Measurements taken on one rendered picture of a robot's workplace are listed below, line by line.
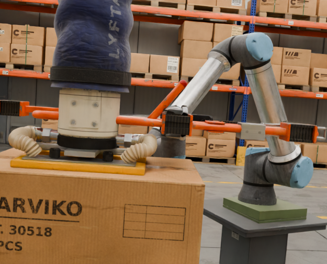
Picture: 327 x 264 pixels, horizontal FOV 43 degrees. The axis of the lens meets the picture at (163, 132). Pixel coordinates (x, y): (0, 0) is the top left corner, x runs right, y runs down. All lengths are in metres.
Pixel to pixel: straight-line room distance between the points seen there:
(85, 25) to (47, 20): 8.75
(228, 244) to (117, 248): 1.20
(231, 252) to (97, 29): 1.42
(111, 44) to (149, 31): 8.61
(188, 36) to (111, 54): 7.39
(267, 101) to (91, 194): 1.01
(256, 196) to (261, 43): 0.75
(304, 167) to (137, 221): 1.10
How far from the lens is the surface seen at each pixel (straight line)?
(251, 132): 1.19
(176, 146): 1.47
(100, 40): 1.11
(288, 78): 8.98
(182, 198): 1.02
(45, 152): 1.28
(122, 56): 1.14
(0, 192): 1.08
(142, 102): 9.61
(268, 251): 2.15
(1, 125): 9.92
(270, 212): 1.99
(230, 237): 2.18
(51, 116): 1.19
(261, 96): 1.80
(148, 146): 1.09
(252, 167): 2.07
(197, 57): 8.47
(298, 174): 1.94
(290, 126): 1.21
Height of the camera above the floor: 1.28
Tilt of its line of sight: 5 degrees down
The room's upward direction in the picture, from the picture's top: 4 degrees clockwise
